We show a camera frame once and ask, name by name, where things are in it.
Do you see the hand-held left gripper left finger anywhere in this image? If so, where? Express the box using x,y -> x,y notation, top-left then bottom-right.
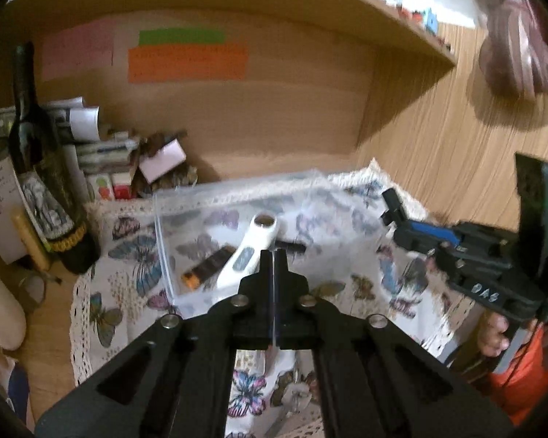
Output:
35,250 -> 273,438

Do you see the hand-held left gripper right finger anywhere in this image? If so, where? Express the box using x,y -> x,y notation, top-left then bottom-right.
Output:
273,250 -> 515,438

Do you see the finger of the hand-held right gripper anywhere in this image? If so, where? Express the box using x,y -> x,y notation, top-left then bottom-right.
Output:
392,219 -> 462,257
380,188 -> 410,228

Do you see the white digital thermometer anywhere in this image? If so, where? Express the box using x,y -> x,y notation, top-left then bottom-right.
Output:
216,213 -> 279,293

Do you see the clear plastic zip bag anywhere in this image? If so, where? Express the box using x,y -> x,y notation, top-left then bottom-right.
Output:
152,170 -> 352,318

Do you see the person's right hand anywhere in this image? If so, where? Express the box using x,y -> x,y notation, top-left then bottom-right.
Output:
479,314 -> 513,357

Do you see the small black stick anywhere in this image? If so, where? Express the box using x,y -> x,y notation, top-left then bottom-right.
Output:
275,238 -> 308,255

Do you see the orange and black battery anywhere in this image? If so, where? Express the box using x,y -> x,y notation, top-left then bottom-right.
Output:
181,245 -> 237,289

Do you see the orange garment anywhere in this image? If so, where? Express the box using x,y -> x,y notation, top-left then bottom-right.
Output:
482,326 -> 548,426

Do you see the butterfly print lace tablecloth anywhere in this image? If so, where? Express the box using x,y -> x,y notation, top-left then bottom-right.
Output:
68,157 -> 482,438

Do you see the pink sticky note pad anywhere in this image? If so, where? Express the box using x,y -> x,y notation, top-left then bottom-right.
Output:
138,141 -> 186,182

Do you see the small fruit print box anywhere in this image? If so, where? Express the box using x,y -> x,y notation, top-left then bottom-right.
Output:
92,172 -> 134,201

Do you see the row of small shelf items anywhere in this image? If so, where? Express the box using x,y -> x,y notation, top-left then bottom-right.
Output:
378,0 -> 453,52

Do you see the pink striped cloth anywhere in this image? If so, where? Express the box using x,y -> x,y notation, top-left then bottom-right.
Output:
463,0 -> 548,99

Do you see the orange paper note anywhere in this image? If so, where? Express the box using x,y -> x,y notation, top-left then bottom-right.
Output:
127,44 -> 249,85

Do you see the pale wooden stick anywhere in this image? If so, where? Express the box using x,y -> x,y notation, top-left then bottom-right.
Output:
10,207 -> 52,272

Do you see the dark glass wine bottle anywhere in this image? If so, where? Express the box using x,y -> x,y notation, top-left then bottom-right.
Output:
8,42 -> 102,275

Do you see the green paper note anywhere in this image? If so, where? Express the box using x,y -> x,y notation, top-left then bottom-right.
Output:
138,28 -> 226,46

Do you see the white handwritten paper sheet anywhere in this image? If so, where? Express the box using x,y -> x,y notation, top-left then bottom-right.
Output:
0,159 -> 34,264

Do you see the pink paper note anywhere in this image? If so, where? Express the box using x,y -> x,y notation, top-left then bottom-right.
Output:
40,18 -> 116,82

